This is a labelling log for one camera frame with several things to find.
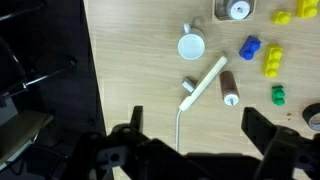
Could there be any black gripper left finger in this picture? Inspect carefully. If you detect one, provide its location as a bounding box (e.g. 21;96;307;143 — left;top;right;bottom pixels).
61;105;158;180

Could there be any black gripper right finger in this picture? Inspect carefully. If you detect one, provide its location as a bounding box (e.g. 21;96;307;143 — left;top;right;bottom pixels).
240;106;320;180

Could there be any white-capped bottle with black fluid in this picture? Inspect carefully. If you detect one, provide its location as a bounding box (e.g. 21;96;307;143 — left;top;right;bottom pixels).
225;0;252;21

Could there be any bottle with brown fluid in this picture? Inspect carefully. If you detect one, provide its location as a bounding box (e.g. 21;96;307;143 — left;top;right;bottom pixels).
218;70;240;107

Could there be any wooden tray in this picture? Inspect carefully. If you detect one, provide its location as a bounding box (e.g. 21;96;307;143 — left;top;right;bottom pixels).
212;0;257;23

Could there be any small green toy block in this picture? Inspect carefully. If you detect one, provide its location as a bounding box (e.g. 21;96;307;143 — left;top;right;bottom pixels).
270;85;287;107

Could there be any black tape roll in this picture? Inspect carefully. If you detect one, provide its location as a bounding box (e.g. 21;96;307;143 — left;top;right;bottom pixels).
301;102;320;132

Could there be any yellow three-stud toy block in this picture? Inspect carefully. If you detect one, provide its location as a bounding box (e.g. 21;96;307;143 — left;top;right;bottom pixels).
262;43;284;80

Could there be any small blue toy block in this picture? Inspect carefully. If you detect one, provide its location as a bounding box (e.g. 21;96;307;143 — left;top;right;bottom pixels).
238;35;262;62

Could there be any white mug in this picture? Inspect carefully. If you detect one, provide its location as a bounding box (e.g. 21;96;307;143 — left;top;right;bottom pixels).
177;22;206;61

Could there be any long yellow toy block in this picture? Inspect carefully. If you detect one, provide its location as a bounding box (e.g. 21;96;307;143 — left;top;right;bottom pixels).
295;0;320;20

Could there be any white power strip cable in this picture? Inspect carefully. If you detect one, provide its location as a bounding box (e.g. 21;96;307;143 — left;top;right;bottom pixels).
175;109;184;153

